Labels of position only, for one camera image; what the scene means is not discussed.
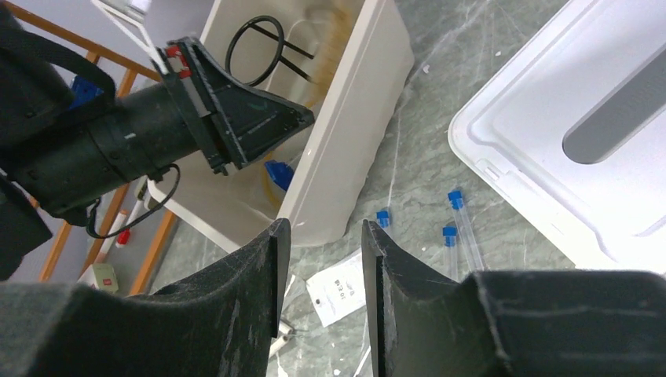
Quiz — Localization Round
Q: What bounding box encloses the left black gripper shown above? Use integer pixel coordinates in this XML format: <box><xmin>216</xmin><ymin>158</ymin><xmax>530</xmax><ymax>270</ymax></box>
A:
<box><xmin>161</xmin><ymin>37</ymin><xmax>315</xmax><ymax>174</ymax></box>

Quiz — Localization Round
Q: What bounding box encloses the red white marker on shelf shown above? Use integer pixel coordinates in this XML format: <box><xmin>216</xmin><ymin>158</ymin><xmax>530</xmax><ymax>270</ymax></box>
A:
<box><xmin>94</xmin><ymin>199</ymin><xmax>145</xmax><ymax>263</ymax></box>

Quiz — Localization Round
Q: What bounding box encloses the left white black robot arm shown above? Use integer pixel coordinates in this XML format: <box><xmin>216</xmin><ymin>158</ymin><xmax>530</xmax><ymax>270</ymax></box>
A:
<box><xmin>1</xmin><ymin>5</ymin><xmax>315</xmax><ymax>280</ymax></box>

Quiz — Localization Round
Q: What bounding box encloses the beige plastic bin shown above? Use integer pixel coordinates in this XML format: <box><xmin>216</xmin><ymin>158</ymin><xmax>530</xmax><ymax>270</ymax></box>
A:
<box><xmin>165</xmin><ymin>1</ymin><xmax>415</xmax><ymax>251</ymax></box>

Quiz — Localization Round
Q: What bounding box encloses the blue capped burette clamp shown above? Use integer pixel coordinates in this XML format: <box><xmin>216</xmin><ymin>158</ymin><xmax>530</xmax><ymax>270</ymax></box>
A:
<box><xmin>264</xmin><ymin>159</ymin><xmax>295</xmax><ymax>192</ymax></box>

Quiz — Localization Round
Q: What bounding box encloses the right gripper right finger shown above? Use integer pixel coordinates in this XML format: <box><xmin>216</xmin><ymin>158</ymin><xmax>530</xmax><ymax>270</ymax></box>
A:
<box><xmin>361</xmin><ymin>221</ymin><xmax>665</xmax><ymax>376</ymax></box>

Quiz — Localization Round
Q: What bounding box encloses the small white box on shelf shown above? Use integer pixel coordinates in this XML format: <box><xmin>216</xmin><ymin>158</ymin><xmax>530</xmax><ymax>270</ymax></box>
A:
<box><xmin>77</xmin><ymin>263</ymin><xmax>119</xmax><ymax>294</ymax></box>

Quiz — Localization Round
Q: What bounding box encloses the orange wooden shelf rack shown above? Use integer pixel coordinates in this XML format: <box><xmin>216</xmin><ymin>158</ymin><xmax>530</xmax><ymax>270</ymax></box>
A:
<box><xmin>0</xmin><ymin>0</ymin><xmax>178</xmax><ymax>298</ymax></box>

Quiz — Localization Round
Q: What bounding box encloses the blue cap test tube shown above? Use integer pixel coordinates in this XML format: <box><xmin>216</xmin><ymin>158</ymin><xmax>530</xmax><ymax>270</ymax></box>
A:
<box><xmin>376</xmin><ymin>208</ymin><xmax>391</xmax><ymax>229</ymax></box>
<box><xmin>448</xmin><ymin>190</ymin><xmax>485</xmax><ymax>271</ymax></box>
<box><xmin>442</xmin><ymin>225</ymin><xmax>459</xmax><ymax>281</ymax></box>

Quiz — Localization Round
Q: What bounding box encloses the white plastic packet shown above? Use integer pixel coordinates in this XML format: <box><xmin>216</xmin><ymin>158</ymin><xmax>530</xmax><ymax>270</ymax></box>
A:
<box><xmin>306</xmin><ymin>249</ymin><xmax>366</xmax><ymax>328</ymax></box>

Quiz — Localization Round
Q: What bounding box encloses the white bin lid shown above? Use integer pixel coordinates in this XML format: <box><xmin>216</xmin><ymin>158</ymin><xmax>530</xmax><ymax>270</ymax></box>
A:
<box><xmin>448</xmin><ymin>1</ymin><xmax>665</xmax><ymax>274</ymax></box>

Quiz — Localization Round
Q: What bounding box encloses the black wire tripod stand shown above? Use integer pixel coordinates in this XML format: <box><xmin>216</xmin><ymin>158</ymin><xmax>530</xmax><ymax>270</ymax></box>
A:
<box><xmin>223</xmin><ymin>15</ymin><xmax>314</xmax><ymax>87</ymax></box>

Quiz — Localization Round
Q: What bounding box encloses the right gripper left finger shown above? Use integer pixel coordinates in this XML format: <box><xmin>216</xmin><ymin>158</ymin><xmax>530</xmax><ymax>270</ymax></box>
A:
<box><xmin>1</xmin><ymin>218</ymin><xmax>291</xmax><ymax>376</ymax></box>

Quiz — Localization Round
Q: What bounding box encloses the white clay triangle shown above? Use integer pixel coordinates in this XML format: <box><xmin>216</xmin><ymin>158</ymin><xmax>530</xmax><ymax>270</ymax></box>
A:
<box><xmin>269</xmin><ymin>320</ymin><xmax>295</xmax><ymax>358</ymax></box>

